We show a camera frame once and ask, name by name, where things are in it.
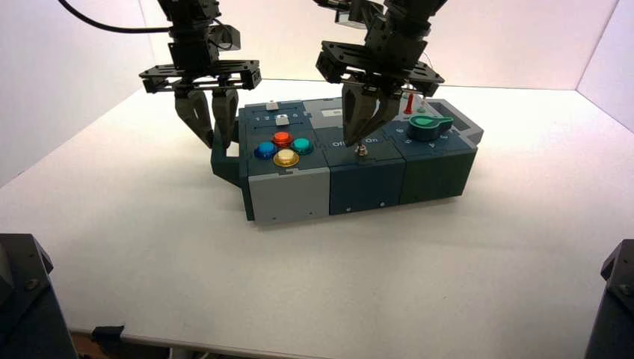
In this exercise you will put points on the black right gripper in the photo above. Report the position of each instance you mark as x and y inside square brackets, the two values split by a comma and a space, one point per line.
[391, 54]

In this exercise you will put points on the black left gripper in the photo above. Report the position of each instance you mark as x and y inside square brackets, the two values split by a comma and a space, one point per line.
[193, 59]

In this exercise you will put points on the metal toggle switch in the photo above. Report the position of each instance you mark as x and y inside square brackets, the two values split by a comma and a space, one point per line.
[361, 150]

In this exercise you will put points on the modular blue grey control box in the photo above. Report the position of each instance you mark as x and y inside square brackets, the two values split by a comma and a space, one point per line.
[364, 183]

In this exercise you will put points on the red banana plug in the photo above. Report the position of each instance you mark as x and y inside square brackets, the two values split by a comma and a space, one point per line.
[409, 105]

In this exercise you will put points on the small grey lcd display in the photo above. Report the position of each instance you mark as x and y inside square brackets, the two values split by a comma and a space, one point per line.
[329, 114]

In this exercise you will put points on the pale green banana plug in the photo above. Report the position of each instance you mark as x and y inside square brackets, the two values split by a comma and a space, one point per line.
[421, 106]

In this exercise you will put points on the green rotary pointer knob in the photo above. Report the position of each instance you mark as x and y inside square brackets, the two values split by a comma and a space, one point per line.
[426, 130]

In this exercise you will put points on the white slider knob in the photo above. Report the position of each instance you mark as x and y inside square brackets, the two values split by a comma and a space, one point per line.
[282, 119]
[271, 106]

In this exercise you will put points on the blue dome push button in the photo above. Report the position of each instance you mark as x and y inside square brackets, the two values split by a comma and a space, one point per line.
[266, 149]

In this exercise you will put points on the red dome push button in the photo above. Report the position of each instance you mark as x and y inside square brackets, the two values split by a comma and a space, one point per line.
[282, 137]

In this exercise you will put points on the teal dome push button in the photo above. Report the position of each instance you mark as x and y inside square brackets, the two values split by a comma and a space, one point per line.
[301, 145]

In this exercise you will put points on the yellow dome push button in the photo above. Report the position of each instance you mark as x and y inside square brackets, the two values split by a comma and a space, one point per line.
[286, 157]

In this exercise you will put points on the black table edge clamp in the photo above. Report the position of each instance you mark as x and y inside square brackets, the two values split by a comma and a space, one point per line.
[108, 333]

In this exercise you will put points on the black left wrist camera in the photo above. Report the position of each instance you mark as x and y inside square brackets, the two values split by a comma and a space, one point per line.
[228, 37]

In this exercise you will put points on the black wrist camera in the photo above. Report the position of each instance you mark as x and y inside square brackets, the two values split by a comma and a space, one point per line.
[349, 17]
[228, 37]

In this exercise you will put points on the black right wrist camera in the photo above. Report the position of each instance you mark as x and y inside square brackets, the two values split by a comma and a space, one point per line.
[349, 17]

